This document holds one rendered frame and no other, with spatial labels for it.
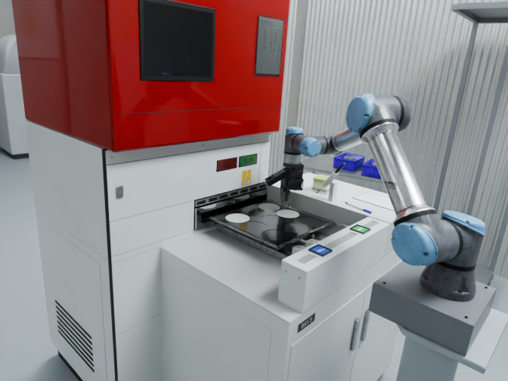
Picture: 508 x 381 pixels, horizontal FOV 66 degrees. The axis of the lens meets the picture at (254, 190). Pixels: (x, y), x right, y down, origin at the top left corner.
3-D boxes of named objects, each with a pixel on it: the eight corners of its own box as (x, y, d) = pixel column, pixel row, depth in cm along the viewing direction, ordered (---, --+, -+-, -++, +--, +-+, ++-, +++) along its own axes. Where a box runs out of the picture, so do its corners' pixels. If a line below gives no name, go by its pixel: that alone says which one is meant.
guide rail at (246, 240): (217, 230, 168) (217, 224, 167) (220, 229, 169) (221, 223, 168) (314, 276, 136) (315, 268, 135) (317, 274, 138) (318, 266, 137)
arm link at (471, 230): (486, 264, 111) (499, 219, 107) (453, 271, 106) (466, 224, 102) (450, 246, 122) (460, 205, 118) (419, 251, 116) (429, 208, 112)
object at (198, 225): (193, 229, 161) (193, 207, 158) (264, 205, 193) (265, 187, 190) (196, 230, 160) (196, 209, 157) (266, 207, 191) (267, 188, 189)
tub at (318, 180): (311, 190, 182) (312, 177, 180) (317, 187, 188) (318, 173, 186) (326, 194, 178) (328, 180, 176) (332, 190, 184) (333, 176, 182)
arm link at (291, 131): (292, 129, 159) (282, 125, 166) (289, 156, 162) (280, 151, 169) (308, 128, 162) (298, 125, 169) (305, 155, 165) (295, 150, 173)
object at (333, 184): (320, 199, 172) (323, 169, 168) (324, 196, 174) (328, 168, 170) (332, 202, 168) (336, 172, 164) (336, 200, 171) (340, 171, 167)
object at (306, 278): (277, 300, 121) (280, 259, 116) (362, 248, 160) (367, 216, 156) (302, 314, 115) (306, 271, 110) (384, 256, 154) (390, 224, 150)
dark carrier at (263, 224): (213, 218, 161) (213, 217, 161) (267, 201, 186) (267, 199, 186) (277, 246, 140) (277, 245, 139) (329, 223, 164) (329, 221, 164)
